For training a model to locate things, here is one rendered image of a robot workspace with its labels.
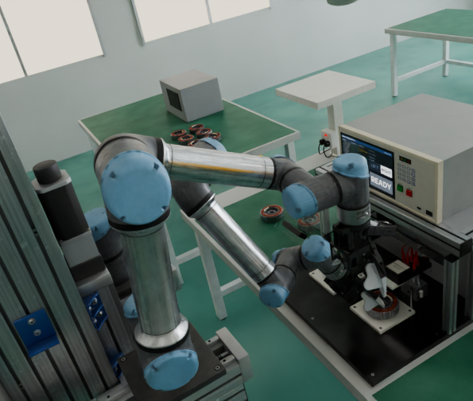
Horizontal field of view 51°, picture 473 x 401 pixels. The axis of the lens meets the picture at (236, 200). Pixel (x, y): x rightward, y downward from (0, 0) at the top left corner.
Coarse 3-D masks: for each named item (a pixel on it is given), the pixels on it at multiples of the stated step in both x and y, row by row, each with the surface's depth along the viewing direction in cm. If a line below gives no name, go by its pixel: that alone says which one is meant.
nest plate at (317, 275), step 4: (312, 272) 189; (316, 272) 188; (320, 272) 188; (312, 276) 187; (316, 276) 186; (320, 276) 186; (324, 276) 186; (360, 276) 182; (364, 276) 182; (316, 280) 185; (320, 280) 184; (320, 284) 183; (324, 284) 182; (328, 288) 179; (332, 292) 177
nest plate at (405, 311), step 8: (360, 304) 169; (400, 304) 166; (360, 312) 166; (400, 312) 163; (408, 312) 162; (368, 320) 162; (376, 320) 162; (384, 320) 161; (392, 320) 161; (400, 320) 160; (376, 328) 159; (384, 328) 158
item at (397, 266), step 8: (392, 264) 163; (400, 264) 162; (424, 264) 164; (392, 272) 160; (400, 272) 159; (408, 272) 160; (416, 272) 162; (392, 280) 162; (400, 280) 159; (392, 288) 159
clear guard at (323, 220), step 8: (328, 208) 173; (280, 216) 179; (288, 216) 176; (312, 216) 170; (320, 216) 169; (328, 216) 168; (336, 216) 168; (280, 224) 178; (296, 224) 172; (304, 224) 168; (312, 224) 166; (320, 224) 165; (328, 224) 164; (288, 232) 173; (304, 232) 167; (312, 232) 164; (320, 232) 162; (328, 232) 160; (296, 240) 169
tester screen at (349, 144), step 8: (344, 136) 170; (344, 144) 171; (352, 144) 167; (360, 144) 163; (344, 152) 173; (352, 152) 169; (360, 152) 165; (368, 152) 161; (376, 152) 157; (384, 152) 154; (368, 160) 163; (376, 160) 159; (384, 160) 155; (368, 168) 164; (392, 168) 153; (384, 176) 158; (392, 176) 155; (384, 192) 162
